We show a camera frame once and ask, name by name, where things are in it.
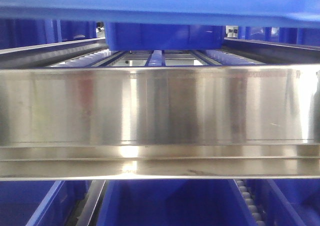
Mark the steel front shelf beam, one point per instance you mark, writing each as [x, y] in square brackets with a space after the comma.
[194, 122]

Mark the lower shelf middle blue bin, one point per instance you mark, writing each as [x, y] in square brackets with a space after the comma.
[174, 202]

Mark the lower shelf right blue bin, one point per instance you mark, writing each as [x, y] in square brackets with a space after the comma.
[286, 202]

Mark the shelf blue bin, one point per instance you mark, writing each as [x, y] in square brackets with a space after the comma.
[40, 203]
[174, 202]
[286, 202]

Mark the lower white roller track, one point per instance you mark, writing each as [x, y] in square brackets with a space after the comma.
[250, 202]

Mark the blue bin interior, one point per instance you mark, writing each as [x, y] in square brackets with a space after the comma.
[263, 13]

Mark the blue bin middle far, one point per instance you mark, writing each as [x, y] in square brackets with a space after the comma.
[147, 37]

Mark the lower shelf left blue bin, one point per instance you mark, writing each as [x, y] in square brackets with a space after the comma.
[40, 203]

